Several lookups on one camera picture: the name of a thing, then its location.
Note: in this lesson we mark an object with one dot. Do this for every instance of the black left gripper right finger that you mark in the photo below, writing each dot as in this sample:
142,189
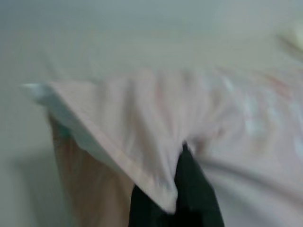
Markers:
196,194

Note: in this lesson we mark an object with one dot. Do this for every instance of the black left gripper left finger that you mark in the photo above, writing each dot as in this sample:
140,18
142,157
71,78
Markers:
146,210

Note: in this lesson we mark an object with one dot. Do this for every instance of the pink pillow with orange dots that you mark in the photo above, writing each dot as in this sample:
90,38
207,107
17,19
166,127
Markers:
142,113

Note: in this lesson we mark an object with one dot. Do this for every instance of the bed with cream sheet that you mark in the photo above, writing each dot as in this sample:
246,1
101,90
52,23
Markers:
94,35

